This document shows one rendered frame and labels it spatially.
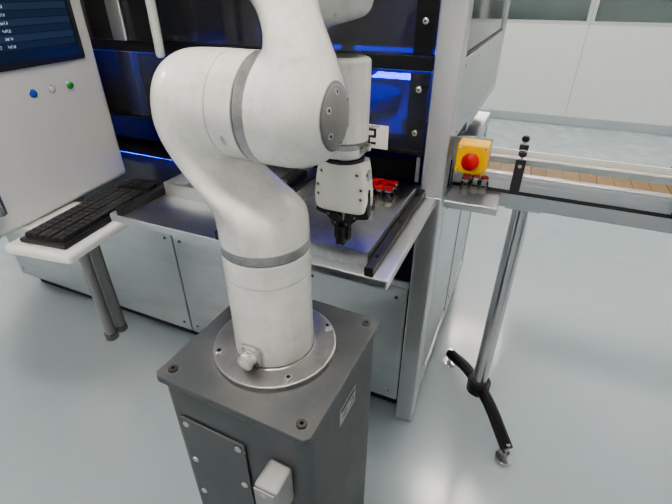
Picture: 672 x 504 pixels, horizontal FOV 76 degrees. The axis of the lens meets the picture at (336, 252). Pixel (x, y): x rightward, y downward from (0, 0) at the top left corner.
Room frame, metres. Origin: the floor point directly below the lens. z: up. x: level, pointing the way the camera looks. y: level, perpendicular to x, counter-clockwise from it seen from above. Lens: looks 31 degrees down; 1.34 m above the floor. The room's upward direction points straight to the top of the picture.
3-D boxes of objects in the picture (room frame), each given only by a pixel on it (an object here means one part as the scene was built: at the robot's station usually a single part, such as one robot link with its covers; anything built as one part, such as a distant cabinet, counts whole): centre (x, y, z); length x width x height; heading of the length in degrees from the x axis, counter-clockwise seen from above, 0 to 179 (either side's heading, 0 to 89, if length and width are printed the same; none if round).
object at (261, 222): (0.52, 0.12, 1.16); 0.19 x 0.12 x 0.24; 65
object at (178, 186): (1.14, 0.26, 0.90); 0.34 x 0.26 x 0.04; 156
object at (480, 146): (1.01, -0.33, 1.00); 0.08 x 0.07 x 0.07; 156
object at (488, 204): (1.04, -0.36, 0.87); 0.14 x 0.13 x 0.02; 156
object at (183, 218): (1.01, 0.13, 0.87); 0.70 x 0.48 x 0.02; 66
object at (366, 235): (0.90, -0.01, 0.90); 0.34 x 0.26 x 0.04; 156
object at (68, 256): (1.10, 0.70, 0.79); 0.45 x 0.28 x 0.03; 164
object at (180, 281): (1.88, 0.47, 0.44); 2.06 x 1.00 x 0.88; 66
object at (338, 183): (0.73, -0.01, 1.04); 0.10 x 0.08 x 0.11; 66
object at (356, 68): (0.74, -0.01, 1.19); 0.09 x 0.08 x 0.13; 65
